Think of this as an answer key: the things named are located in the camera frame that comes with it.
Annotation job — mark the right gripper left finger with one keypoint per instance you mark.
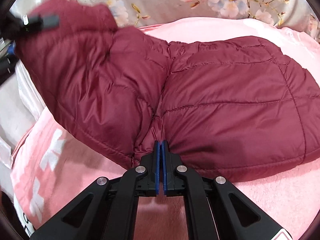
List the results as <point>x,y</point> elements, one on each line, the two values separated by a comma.
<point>107,208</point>

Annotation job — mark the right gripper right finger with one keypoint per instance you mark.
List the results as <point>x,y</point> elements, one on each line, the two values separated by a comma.
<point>215,208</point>

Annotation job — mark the maroon quilted puffer jacket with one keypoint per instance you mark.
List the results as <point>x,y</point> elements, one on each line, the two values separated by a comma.
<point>244,108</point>

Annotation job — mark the pink fleece blanket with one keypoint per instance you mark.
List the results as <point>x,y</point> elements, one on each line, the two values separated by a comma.
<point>50,167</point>

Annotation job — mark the grey floral bed sheet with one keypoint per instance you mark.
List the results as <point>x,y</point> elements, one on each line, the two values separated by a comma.
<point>297,15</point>

